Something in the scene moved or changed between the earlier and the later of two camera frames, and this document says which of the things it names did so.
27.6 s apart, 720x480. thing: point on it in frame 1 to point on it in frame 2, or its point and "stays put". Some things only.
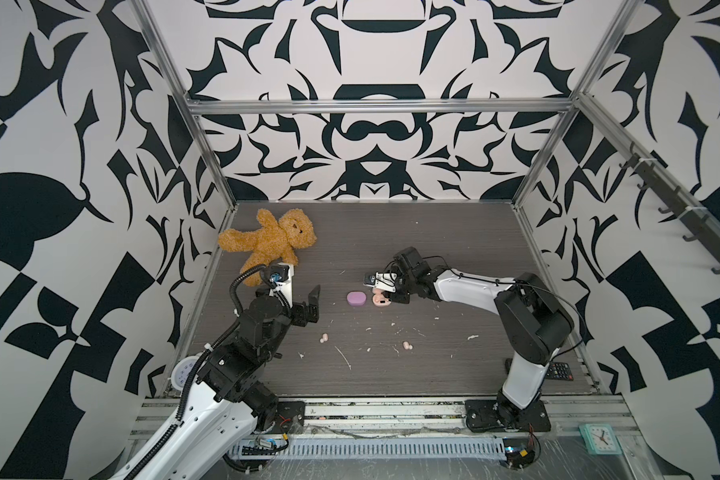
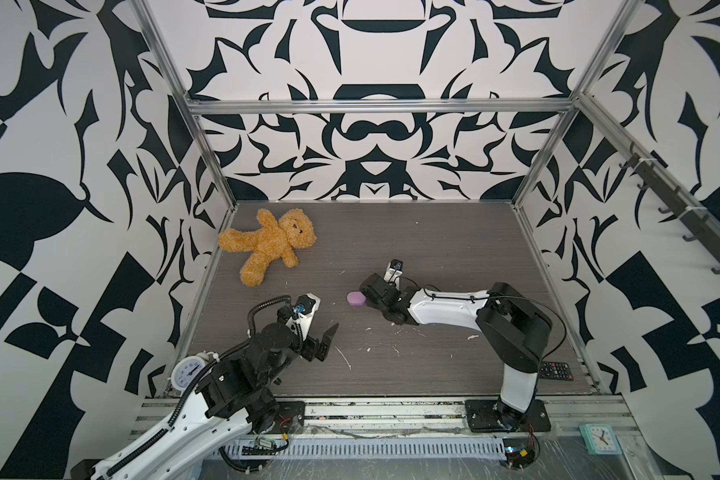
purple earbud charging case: x=356 y=298 stays put
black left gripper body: x=298 y=315 to x=308 y=349
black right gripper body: x=405 y=287 to x=385 y=313
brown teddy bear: x=273 y=241 stays put
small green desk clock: x=599 y=439 stays put
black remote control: x=557 y=371 stays put
